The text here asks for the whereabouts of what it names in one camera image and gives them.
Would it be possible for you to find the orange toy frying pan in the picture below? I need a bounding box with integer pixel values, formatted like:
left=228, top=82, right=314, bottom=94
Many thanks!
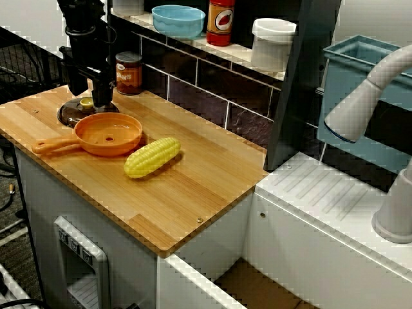
left=32, top=112, right=144, bottom=158

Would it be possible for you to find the teal plastic bin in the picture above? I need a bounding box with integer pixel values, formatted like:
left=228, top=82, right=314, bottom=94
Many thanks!
left=317, top=34, right=412, bottom=174

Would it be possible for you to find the black wire mesh basket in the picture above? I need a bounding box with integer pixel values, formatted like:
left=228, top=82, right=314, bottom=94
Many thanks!
left=0, top=27, right=96, bottom=106

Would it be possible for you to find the white kitchen cabinet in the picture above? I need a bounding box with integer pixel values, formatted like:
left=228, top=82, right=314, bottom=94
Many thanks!
left=14, top=144, right=255, bottom=309

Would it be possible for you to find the grey toy faucet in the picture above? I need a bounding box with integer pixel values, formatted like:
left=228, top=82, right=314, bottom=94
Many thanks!
left=323, top=43, right=412, bottom=245

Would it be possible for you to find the white plastic cup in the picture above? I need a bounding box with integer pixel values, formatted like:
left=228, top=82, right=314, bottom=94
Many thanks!
left=250, top=17, right=297, bottom=73

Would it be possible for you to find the orange beans can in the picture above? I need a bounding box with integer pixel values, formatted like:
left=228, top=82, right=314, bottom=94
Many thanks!
left=115, top=51, right=144, bottom=96

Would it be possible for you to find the brown cardboard sheet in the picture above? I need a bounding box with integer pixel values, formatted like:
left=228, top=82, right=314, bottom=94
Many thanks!
left=214, top=259, right=310, bottom=309

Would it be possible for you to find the brown lid with yellow knob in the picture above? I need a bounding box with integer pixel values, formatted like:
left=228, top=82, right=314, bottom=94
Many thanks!
left=57, top=98, right=120, bottom=128

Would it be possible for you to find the tall dark cabinet post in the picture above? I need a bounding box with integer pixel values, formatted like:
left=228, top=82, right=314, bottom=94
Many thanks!
left=263, top=0, right=342, bottom=171

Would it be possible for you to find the yellow toy corn cob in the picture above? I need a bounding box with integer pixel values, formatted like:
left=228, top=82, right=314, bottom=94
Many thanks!
left=124, top=137, right=182, bottom=180

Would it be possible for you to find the grey dishwasher panel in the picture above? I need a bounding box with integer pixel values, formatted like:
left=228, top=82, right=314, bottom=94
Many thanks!
left=53, top=215, right=110, bottom=309

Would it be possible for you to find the white toy sink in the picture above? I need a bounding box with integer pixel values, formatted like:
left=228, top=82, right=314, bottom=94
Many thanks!
left=157, top=151, right=412, bottom=309

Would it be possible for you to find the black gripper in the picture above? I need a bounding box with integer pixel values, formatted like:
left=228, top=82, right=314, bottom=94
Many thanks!
left=59, top=27, right=117, bottom=109

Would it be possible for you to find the red chili sauce bottle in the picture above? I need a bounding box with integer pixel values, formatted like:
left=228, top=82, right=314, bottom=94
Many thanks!
left=206, top=0, right=236, bottom=46

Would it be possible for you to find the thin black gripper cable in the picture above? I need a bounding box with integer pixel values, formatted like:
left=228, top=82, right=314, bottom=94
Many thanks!
left=102, top=23, right=117, bottom=64

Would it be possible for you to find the light blue bowl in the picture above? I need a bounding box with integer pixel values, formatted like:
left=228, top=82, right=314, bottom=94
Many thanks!
left=151, top=5, right=206, bottom=40

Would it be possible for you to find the white tiled shelf ledge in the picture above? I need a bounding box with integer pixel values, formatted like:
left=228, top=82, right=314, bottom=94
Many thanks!
left=111, top=8, right=287, bottom=81

